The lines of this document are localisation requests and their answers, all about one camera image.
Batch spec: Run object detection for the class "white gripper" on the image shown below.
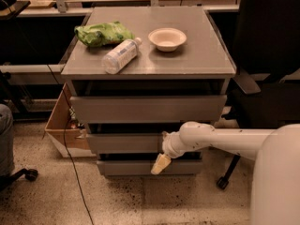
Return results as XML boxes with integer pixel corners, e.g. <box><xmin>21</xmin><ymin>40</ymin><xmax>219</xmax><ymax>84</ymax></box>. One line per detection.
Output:
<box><xmin>151</xmin><ymin>131</ymin><xmax>187</xmax><ymax>175</ymax></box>

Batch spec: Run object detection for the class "grey drawer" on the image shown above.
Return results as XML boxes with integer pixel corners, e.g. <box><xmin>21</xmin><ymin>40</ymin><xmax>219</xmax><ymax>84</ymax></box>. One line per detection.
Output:
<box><xmin>70</xmin><ymin>96</ymin><xmax>226</xmax><ymax>124</ymax></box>
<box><xmin>97</xmin><ymin>159</ymin><xmax>202</xmax><ymax>176</ymax></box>
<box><xmin>86</xmin><ymin>133</ymin><xmax>163</xmax><ymax>154</ymax></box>

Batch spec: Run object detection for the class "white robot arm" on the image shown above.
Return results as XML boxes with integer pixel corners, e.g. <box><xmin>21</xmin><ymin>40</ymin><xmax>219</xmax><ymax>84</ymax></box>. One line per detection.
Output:
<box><xmin>151</xmin><ymin>122</ymin><xmax>300</xmax><ymax>225</ymax></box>

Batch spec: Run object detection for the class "grey top drawer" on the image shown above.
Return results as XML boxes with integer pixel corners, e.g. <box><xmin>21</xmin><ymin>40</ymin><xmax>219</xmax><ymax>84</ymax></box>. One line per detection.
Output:
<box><xmin>70</xmin><ymin>96</ymin><xmax>226</xmax><ymax>124</ymax></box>

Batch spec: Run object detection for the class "grey bottom drawer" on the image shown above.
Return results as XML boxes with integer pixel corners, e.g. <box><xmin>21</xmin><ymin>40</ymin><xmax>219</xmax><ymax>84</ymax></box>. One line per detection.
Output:
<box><xmin>97</xmin><ymin>159</ymin><xmax>202</xmax><ymax>176</ymax></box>

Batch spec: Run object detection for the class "grey drawer cabinet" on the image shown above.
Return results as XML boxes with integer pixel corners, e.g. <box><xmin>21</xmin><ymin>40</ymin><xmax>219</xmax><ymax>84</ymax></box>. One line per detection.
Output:
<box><xmin>62</xmin><ymin>7</ymin><xmax>235</xmax><ymax>162</ymax></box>

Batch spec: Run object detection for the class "clear plastic water bottle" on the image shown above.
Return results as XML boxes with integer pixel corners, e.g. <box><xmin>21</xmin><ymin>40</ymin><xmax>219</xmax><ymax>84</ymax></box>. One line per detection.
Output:
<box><xmin>102</xmin><ymin>37</ymin><xmax>142</xmax><ymax>74</ymax></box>

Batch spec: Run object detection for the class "cardboard box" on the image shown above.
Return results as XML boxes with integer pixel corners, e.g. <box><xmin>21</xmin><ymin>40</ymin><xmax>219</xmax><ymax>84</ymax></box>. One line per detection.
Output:
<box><xmin>45</xmin><ymin>83</ymin><xmax>94</xmax><ymax>158</ymax></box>

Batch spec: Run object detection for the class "white paper bowl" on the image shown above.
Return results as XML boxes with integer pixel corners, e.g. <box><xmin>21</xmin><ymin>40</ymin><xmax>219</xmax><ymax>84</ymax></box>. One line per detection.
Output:
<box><xmin>148</xmin><ymin>28</ymin><xmax>187</xmax><ymax>53</ymax></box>

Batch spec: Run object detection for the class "green chip bag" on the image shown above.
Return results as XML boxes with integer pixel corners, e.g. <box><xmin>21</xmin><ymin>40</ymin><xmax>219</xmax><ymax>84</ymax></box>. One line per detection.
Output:
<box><xmin>74</xmin><ymin>22</ymin><xmax>135</xmax><ymax>47</ymax></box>

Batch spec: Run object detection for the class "black chair base left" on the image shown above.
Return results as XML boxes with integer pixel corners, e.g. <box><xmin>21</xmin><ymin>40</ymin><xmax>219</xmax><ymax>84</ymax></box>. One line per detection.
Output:
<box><xmin>0</xmin><ymin>169</ymin><xmax>38</xmax><ymax>191</ymax></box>

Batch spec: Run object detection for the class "person leg in jeans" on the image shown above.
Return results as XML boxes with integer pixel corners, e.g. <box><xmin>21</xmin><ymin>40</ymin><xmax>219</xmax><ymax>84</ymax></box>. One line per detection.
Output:
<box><xmin>0</xmin><ymin>104</ymin><xmax>14</xmax><ymax>177</ymax></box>

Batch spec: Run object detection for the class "black floor cable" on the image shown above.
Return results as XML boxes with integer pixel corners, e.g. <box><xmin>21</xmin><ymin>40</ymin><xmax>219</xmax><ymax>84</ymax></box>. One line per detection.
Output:
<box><xmin>0</xmin><ymin>0</ymin><xmax>95</xmax><ymax>225</ymax></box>

